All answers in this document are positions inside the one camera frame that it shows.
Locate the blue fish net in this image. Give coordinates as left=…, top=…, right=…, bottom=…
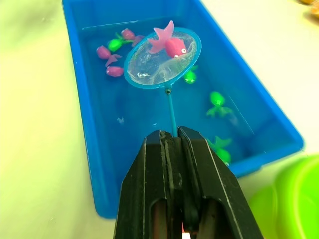
left=123, top=27, right=202, bottom=138

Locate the blue plastic tub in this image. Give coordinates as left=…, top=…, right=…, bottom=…
left=61, top=0, right=305, bottom=220

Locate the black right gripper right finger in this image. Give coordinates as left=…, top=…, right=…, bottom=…
left=178, top=126, right=265, bottom=239

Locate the pink toy fish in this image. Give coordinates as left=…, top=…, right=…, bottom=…
left=147, top=20, right=187, bottom=58
left=121, top=28, right=145, bottom=47
left=105, top=66, right=124, bottom=78
left=96, top=45, right=123, bottom=67

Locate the green plastic bucket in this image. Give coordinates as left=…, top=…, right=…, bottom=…
left=248, top=155, right=319, bottom=239

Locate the green toy fish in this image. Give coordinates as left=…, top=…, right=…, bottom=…
left=183, top=65, right=199, bottom=84
left=206, top=91, right=234, bottom=118
left=107, top=32, right=133, bottom=52
left=208, top=135, right=233, bottom=167

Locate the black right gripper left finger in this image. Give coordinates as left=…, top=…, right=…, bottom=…
left=113, top=129, right=184, bottom=239

